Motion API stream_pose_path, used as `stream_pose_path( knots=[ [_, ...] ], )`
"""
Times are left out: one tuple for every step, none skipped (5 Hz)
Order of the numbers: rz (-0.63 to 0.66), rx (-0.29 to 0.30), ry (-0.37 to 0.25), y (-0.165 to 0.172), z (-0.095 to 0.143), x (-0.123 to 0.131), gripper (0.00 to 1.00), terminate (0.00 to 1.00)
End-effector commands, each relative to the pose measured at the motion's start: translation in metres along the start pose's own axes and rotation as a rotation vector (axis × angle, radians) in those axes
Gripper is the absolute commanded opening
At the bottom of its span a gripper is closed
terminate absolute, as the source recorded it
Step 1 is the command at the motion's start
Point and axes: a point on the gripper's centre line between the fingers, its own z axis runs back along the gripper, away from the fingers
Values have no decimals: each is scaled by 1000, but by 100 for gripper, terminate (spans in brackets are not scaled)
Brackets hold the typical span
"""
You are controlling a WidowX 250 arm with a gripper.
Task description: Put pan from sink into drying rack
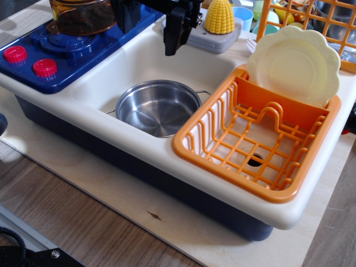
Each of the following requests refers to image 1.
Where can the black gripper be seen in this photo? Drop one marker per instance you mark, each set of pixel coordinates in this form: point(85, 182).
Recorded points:
point(185, 12)

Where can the stainless steel pan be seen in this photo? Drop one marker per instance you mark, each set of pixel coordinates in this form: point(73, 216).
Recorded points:
point(158, 107)

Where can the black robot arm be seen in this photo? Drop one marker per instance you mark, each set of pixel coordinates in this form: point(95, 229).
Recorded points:
point(127, 14)

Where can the cream toy sink unit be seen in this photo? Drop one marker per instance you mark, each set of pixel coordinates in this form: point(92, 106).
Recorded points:
point(82, 107)

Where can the orange plastic drying rack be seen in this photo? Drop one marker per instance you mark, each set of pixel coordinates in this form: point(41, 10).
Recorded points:
point(260, 141)

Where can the grey faucet base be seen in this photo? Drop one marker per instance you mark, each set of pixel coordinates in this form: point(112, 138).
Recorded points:
point(204, 39)

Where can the yellow toy corn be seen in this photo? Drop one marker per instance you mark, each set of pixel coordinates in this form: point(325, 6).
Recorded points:
point(219, 17)

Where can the light blue plastic cup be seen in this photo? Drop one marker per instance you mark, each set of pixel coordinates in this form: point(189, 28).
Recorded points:
point(245, 15)

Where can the white plastic fork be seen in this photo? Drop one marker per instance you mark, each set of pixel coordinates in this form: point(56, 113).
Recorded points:
point(251, 45)

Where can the amber transparent pot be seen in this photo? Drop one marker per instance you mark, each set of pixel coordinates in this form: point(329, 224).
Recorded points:
point(81, 18)

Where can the cream scalloped plastic plate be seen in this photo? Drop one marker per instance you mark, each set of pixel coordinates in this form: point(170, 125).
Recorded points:
point(296, 63)

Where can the red stove knob right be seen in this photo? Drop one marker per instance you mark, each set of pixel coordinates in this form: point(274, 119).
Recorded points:
point(45, 68)

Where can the red stove knob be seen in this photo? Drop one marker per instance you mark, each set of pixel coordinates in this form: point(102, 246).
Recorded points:
point(15, 54)
point(45, 68)

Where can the blue toy stove top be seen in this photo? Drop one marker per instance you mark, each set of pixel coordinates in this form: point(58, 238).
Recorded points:
point(73, 55)

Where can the red stove knob left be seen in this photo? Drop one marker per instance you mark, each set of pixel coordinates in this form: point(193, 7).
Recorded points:
point(15, 54)

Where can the plywood base board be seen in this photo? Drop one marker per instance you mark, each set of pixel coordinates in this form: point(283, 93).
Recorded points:
point(105, 217)

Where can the orange wire basket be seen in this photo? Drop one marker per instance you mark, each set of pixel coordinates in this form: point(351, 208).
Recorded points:
point(335, 20)

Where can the black bracket with screw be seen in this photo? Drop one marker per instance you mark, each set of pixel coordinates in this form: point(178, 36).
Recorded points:
point(19, 255)

